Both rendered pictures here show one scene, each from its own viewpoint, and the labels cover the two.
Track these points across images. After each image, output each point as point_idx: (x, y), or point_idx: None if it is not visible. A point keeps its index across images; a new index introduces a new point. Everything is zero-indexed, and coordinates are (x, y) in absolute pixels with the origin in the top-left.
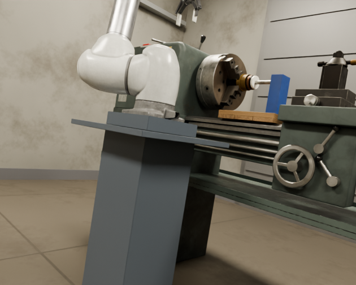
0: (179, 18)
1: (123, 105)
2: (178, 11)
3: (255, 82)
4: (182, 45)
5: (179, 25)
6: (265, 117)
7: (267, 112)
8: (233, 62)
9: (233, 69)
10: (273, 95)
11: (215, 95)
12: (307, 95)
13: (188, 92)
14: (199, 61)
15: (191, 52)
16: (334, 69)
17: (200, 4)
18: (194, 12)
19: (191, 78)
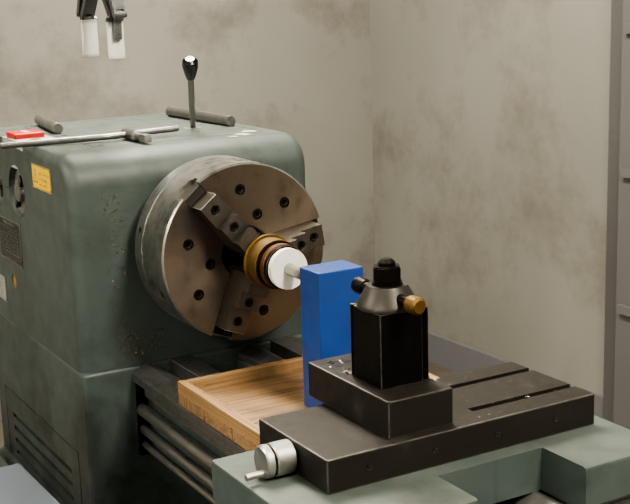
0: (92, 32)
1: (5, 310)
2: (82, 13)
3: (285, 272)
4: (68, 173)
5: (98, 54)
6: (250, 441)
7: (307, 383)
8: (221, 206)
9: (221, 232)
10: (311, 336)
11: (187, 315)
12: (327, 390)
13: (126, 299)
14: (144, 196)
15: (107, 183)
16: (368, 324)
17: (123, 0)
18: (110, 29)
19: (126, 257)
